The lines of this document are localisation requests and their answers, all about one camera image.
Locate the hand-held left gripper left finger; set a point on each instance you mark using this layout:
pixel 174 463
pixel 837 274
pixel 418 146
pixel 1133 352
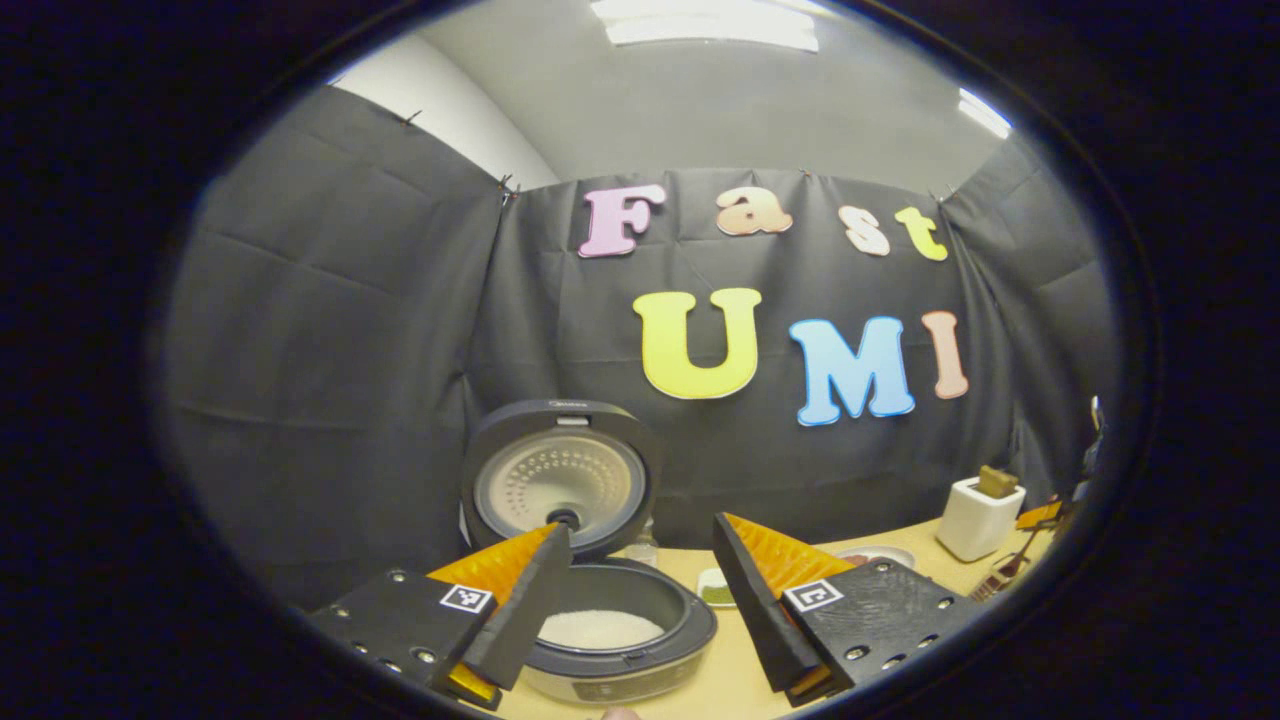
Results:
pixel 530 620

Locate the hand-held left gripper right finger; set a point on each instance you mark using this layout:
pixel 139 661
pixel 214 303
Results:
pixel 760 620

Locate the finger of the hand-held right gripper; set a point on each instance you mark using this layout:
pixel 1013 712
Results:
pixel 1040 515

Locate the white rice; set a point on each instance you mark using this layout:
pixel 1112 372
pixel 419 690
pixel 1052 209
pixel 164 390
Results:
pixel 600 630

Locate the dark grey rice cooker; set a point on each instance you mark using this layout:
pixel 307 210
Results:
pixel 560 480

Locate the white divided grain dish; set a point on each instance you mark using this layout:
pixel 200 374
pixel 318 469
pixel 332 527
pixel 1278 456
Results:
pixel 715 595

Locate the brown toast slice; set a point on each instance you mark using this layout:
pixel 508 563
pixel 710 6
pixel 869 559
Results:
pixel 997 482

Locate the white toaster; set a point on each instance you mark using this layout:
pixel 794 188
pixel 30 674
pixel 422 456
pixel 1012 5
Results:
pixel 975 525

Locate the small clear glass bottle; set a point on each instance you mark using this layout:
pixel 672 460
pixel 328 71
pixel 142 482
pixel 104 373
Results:
pixel 645 550

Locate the white round plate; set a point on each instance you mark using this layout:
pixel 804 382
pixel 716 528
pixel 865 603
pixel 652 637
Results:
pixel 895 553

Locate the small ceiling light strip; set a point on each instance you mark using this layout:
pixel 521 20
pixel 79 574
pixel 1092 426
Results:
pixel 985 112

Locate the large ceiling light panel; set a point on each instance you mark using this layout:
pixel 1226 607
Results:
pixel 705 22

